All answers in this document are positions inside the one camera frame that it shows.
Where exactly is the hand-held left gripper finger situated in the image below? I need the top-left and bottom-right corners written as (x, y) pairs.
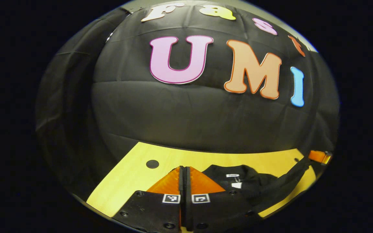
top-left (185, 166), bottom-right (263, 233)
top-left (112, 166), bottom-right (186, 233)

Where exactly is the black button shirt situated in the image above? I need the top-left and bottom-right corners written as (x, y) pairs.
top-left (203, 158), bottom-right (311, 215)

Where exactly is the black backdrop cloth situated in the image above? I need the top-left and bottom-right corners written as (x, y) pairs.
top-left (36, 0), bottom-right (340, 201)

